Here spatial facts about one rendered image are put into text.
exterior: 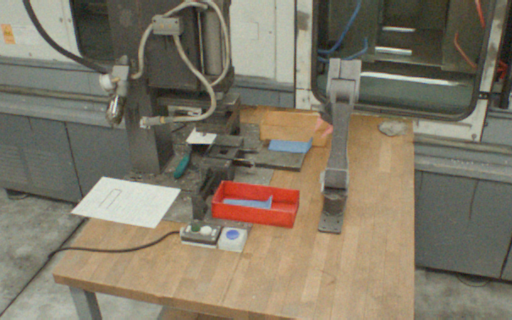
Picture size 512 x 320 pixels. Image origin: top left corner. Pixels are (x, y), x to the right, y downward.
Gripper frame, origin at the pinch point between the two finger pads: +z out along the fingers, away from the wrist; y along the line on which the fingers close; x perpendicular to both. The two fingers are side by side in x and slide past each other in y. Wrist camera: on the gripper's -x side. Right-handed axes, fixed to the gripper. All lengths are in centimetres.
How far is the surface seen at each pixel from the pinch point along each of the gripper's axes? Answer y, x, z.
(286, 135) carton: 8.5, -5.5, 10.6
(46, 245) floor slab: 83, -25, 159
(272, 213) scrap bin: 5.0, 43.2, 8.4
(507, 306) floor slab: -129, -25, 40
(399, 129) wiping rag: -29.1, -21.4, -8.5
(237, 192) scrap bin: 15.9, 31.3, 17.2
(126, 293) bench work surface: 31, 76, 31
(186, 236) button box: 24, 56, 21
